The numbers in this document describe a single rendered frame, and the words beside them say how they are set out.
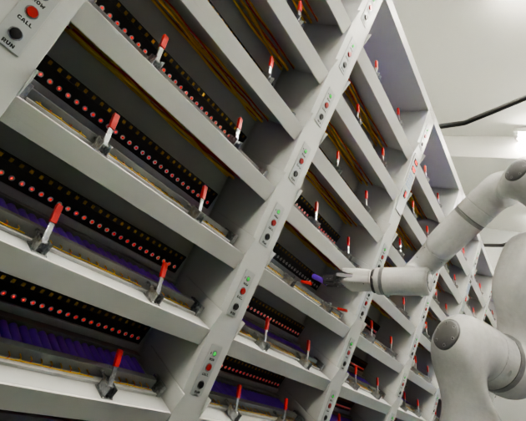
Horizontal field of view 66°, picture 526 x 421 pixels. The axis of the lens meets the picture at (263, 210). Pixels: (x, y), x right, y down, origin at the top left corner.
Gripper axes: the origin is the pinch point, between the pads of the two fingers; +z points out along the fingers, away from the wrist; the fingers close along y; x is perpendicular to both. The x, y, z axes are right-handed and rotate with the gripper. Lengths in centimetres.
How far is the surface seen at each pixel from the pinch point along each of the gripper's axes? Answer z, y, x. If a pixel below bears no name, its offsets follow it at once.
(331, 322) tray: 4.1, -12.4, 10.7
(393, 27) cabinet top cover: -22, 20, -91
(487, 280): -19, -237, -88
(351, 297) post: 4.2, -27.1, -3.0
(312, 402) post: 14.5, -27.1, 36.4
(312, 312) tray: 4.5, 0.8, 11.4
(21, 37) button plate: 1, 107, 2
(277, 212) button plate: -1.0, 38.5, -5.4
